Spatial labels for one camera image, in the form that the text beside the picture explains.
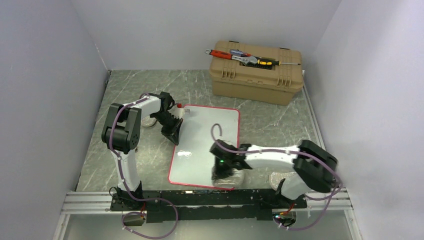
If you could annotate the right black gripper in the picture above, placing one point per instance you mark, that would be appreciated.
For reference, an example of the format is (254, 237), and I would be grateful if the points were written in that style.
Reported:
(218, 173)

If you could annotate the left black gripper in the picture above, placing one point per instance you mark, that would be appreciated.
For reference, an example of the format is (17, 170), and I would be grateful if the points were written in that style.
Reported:
(174, 137)

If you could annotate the red framed whiteboard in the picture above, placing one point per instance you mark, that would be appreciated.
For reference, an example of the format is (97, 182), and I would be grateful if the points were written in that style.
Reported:
(192, 162)

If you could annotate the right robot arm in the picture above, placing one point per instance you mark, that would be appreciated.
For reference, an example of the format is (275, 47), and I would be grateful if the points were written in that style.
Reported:
(314, 168)

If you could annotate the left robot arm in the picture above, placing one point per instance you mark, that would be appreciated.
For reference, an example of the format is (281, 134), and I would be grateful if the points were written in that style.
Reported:
(122, 132)

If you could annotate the tan plastic toolbox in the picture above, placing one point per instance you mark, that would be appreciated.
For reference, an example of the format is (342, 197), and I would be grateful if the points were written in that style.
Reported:
(275, 84)

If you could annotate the blue red screwdriver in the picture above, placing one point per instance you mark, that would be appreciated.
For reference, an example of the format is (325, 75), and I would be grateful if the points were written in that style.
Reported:
(239, 53)

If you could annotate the yellow black screwdriver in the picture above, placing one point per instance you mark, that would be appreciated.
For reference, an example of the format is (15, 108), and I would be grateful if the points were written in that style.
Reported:
(270, 62)

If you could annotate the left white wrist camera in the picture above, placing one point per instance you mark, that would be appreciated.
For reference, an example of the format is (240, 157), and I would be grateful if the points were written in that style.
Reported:
(179, 111)

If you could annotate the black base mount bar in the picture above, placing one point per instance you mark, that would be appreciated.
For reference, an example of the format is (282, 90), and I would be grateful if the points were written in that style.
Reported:
(184, 205)

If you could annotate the aluminium rail frame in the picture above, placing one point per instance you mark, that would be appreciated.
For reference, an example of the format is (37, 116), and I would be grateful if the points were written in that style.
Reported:
(98, 203)

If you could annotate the red handled adjustable wrench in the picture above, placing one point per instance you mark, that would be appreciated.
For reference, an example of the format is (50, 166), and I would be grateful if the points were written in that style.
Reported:
(226, 55)

